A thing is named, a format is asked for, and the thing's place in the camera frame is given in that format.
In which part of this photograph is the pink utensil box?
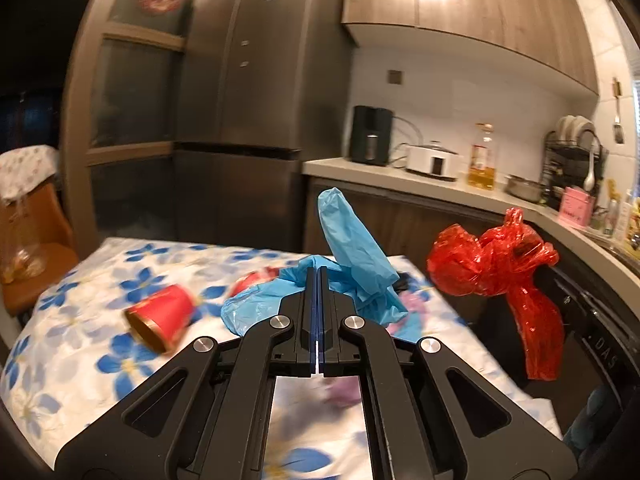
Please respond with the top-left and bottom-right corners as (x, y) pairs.
(556, 186), (596, 231)

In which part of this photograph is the white plastic bottle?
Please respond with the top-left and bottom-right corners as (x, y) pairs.
(614, 189), (632, 241)

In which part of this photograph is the wooden wall cabinet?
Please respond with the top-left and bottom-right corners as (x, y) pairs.
(341, 0), (600, 98)

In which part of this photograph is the red plastic bag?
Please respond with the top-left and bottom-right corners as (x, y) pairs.
(426, 207), (565, 382)

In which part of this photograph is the clear plastic bag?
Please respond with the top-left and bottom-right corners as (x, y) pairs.
(0, 195), (48, 283)

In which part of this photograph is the black power cable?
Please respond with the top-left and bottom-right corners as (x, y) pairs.
(390, 116), (426, 168)

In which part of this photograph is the brown wooden chair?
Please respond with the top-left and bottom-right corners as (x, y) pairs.
(0, 180), (78, 316)

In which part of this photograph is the white ladle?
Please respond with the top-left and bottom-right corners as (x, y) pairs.
(582, 135), (598, 192)

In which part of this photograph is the black wire dish rack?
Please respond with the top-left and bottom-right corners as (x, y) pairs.
(544, 115), (608, 211)

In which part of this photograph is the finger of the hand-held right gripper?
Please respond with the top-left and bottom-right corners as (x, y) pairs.
(520, 242), (563, 281)

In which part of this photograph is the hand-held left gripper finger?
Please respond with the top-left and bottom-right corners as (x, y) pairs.
(319, 267), (577, 480)
(54, 267), (319, 480)

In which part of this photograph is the red paper cup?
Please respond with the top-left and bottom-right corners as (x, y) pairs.
(123, 284), (196, 356)
(227, 267), (281, 301)

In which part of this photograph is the tall wooden glass-door cabinet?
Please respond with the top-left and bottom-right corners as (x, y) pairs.
(60, 0), (251, 246)

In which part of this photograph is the white window blind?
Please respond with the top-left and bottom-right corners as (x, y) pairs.
(632, 50), (640, 141)

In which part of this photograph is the hanging metal spatula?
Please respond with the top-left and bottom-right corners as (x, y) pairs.
(611, 77), (625, 143)

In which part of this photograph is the black air fryer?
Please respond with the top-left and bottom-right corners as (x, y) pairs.
(348, 105), (394, 167)

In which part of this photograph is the stainless steel bowl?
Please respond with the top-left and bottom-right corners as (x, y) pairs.
(504, 174), (546, 204)

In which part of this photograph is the white electric cooker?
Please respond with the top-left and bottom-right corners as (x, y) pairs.
(405, 141), (463, 181)

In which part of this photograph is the kitchen counter base cabinet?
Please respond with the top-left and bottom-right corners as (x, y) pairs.
(301, 157), (640, 391)

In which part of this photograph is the blue floral tablecloth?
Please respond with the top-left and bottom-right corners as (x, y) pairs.
(0, 237), (563, 480)

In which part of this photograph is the blue plastic bag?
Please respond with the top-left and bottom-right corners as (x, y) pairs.
(221, 186), (411, 346)

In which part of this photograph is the white dotted cloth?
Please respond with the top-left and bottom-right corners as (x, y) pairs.
(0, 145), (58, 201)

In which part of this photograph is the dark steel refrigerator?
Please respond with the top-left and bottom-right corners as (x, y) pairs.
(172, 0), (358, 253)

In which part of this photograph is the cooking oil bottle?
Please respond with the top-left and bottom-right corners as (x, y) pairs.
(467, 122), (500, 191)

